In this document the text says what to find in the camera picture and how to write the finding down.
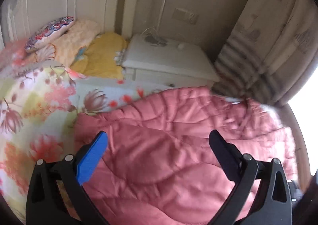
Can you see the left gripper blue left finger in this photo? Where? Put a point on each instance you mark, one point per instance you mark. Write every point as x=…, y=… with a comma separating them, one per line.
x=88, y=157

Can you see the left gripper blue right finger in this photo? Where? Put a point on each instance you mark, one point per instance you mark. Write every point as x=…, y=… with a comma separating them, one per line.
x=227, y=155

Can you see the pink quilted comforter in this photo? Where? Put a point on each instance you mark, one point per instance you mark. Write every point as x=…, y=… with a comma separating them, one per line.
x=158, y=167

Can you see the floral bed sheet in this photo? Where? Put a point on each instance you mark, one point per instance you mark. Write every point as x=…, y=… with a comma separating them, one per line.
x=40, y=102

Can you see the yellow blanket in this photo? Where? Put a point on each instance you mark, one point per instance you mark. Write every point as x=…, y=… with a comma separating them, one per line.
x=103, y=57

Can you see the beige striped curtain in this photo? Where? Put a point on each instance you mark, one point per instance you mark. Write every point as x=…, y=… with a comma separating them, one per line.
x=270, y=53

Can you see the white bedside table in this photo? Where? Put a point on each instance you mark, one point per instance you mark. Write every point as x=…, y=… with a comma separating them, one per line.
x=168, y=62

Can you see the cream fluffy blanket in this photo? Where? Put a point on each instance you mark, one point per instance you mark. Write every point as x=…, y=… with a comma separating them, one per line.
x=65, y=48

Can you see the colourful patterned pillow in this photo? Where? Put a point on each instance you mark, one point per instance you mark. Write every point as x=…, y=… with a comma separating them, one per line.
x=48, y=33

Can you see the white wooden headboard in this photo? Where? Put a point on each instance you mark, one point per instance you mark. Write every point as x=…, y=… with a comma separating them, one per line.
x=62, y=4

